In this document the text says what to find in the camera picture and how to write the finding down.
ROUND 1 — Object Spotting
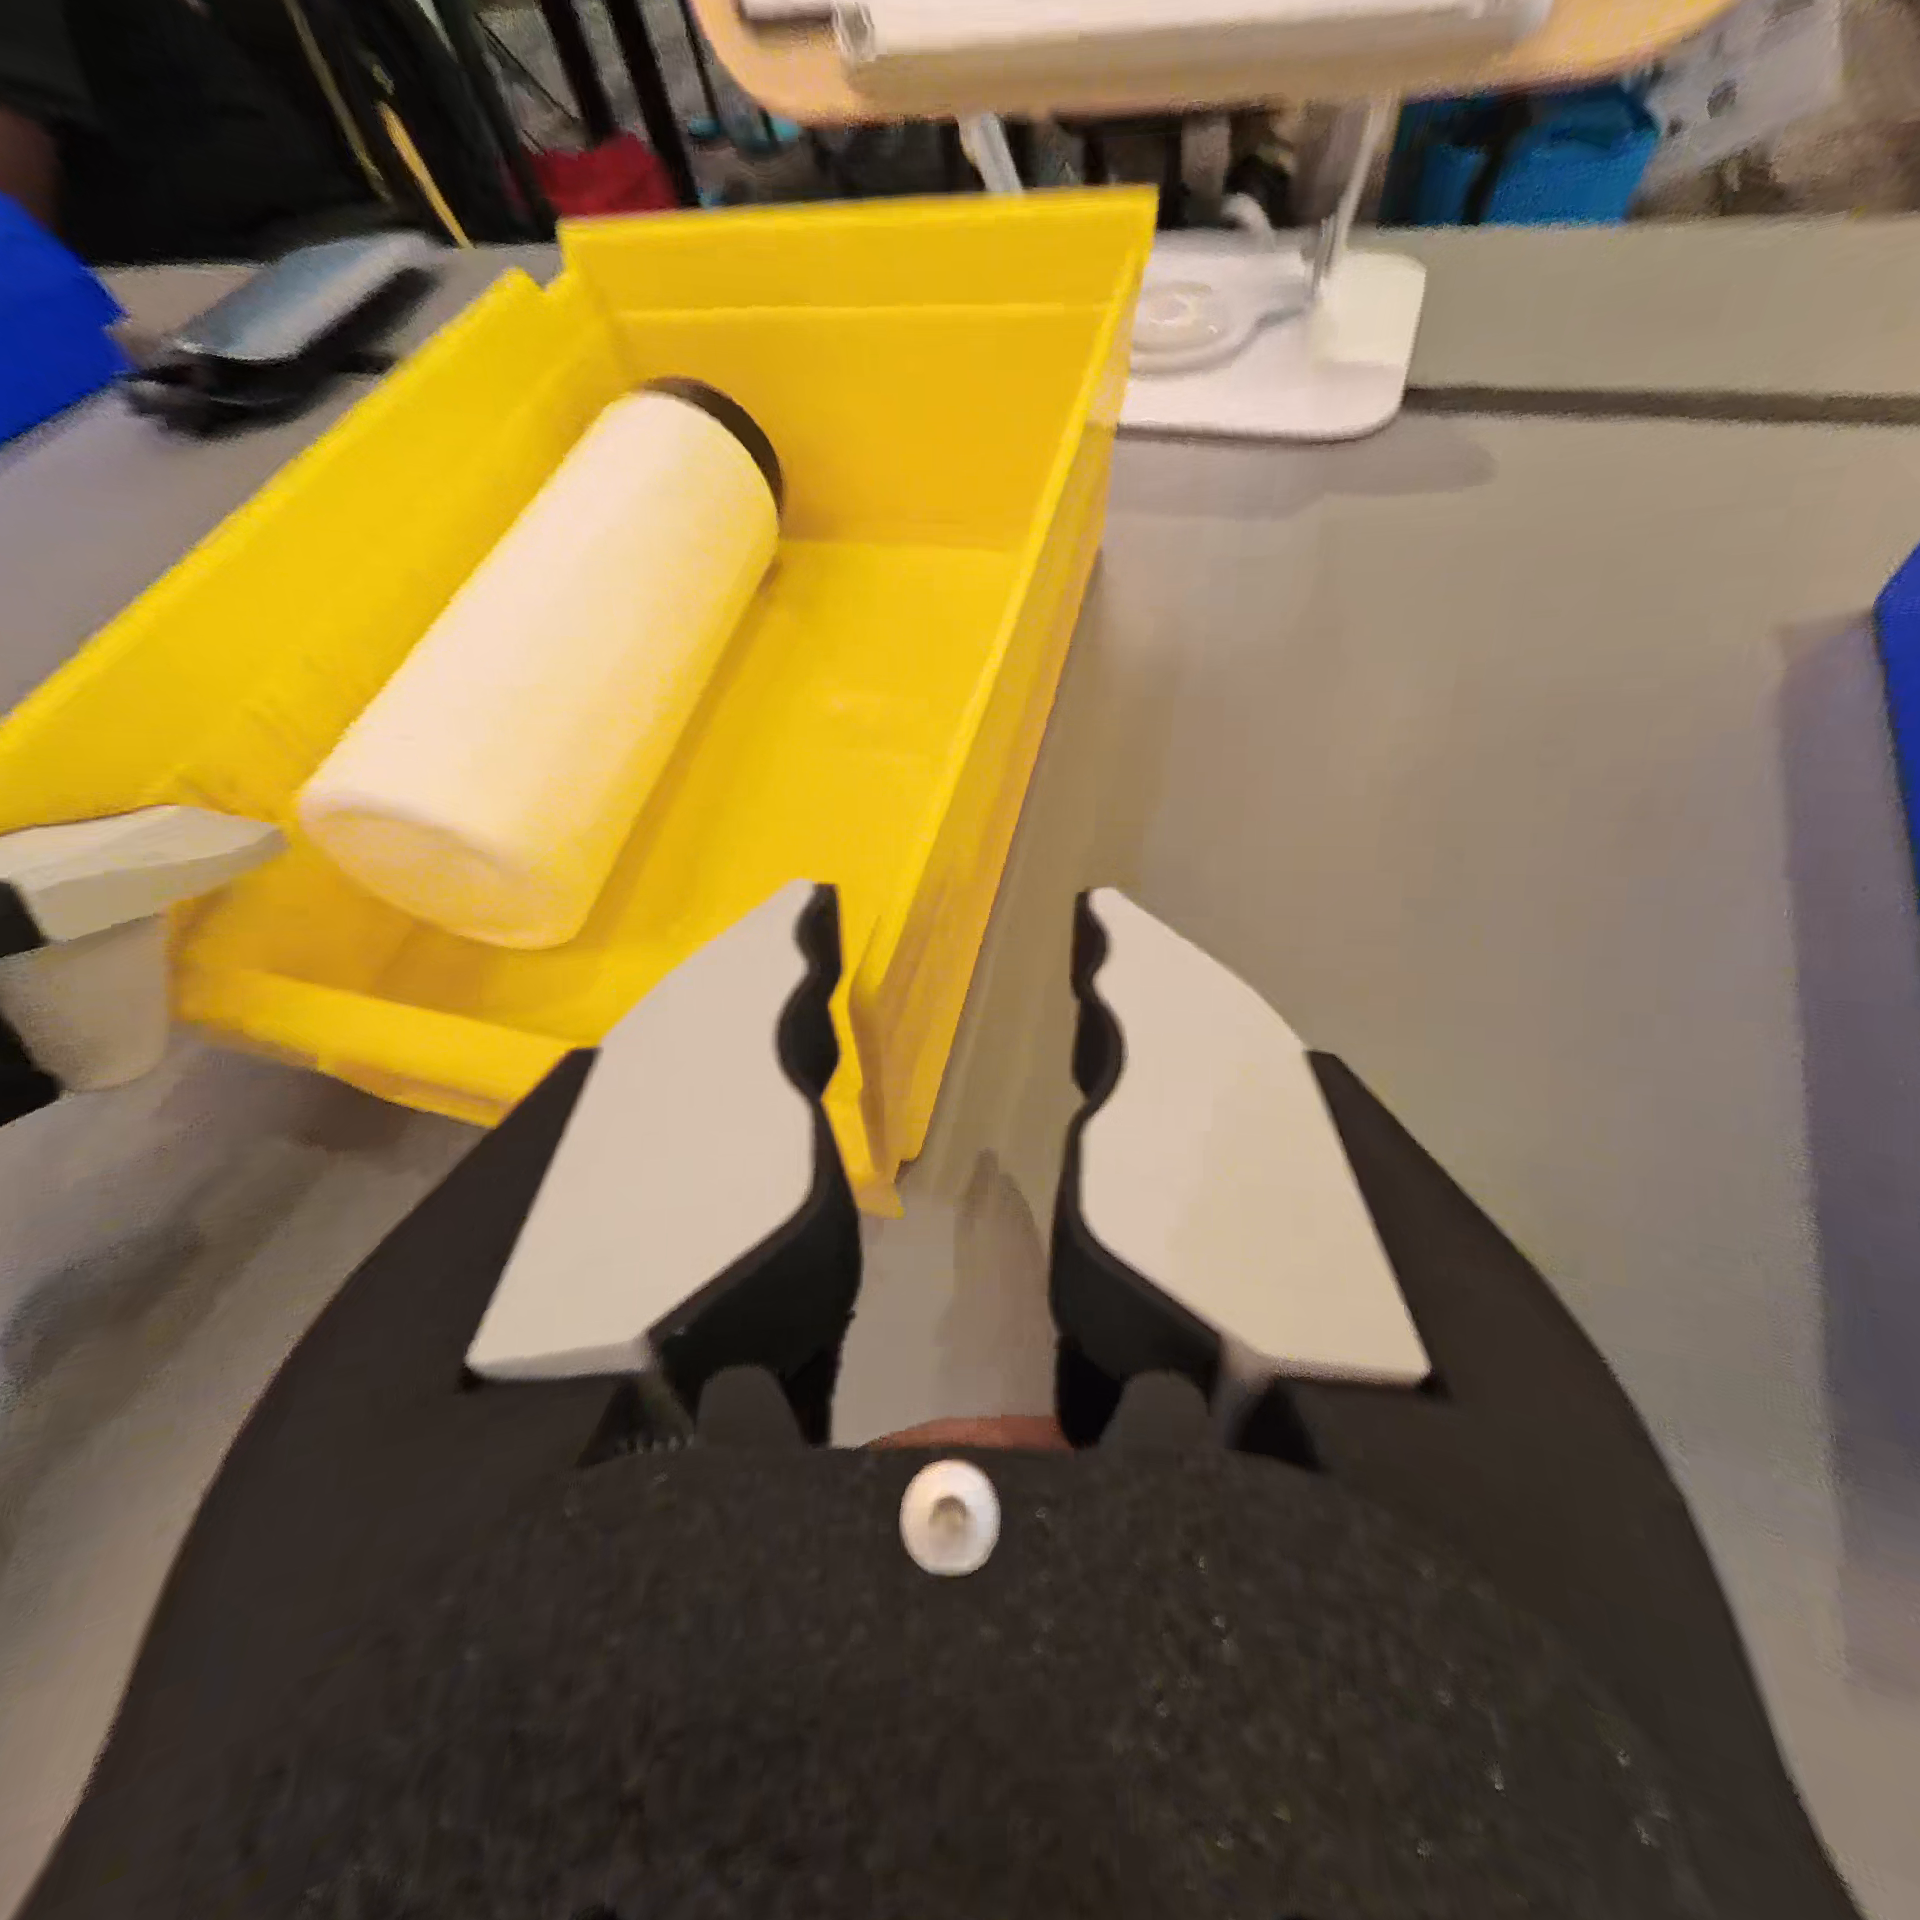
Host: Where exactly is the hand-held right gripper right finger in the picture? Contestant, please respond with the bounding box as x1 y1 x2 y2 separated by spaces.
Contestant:
1053 890 1435 1452

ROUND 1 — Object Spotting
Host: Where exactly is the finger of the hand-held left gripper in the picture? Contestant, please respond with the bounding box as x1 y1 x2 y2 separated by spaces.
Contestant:
0 807 292 1095

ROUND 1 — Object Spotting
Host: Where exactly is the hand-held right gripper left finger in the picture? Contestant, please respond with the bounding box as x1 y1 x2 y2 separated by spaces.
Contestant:
464 881 869 1452

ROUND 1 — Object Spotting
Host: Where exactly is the white plastic bottle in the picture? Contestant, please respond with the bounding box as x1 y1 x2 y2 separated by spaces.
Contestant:
296 390 785 949

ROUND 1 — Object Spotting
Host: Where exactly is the yellow plastic bin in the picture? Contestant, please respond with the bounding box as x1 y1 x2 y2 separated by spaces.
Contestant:
0 184 1158 1216

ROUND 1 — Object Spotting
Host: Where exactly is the black bottle lid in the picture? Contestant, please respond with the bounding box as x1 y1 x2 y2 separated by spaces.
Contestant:
643 377 787 520

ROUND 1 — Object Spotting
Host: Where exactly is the grey and black pouch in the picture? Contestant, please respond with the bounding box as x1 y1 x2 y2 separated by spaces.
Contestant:
121 233 452 437

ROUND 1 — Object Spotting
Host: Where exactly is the printed cardboard box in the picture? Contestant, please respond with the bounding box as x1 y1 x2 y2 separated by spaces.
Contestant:
1642 7 1847 168

